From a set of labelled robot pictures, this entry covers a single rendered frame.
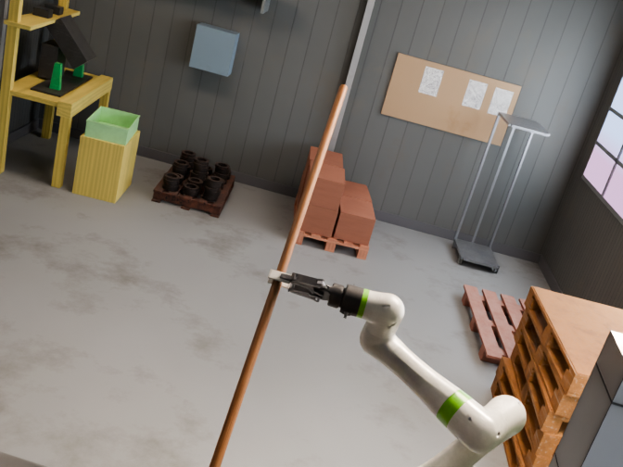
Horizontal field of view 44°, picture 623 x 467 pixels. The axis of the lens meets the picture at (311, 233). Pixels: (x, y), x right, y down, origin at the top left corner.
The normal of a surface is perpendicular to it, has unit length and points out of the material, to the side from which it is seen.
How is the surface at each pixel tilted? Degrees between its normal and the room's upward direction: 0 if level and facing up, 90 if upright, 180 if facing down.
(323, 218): 90
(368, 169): 90
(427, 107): 90
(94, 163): 90
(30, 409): 0
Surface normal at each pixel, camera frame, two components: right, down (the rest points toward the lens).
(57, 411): 0.25, -0.90
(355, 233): 0.00, 0.37
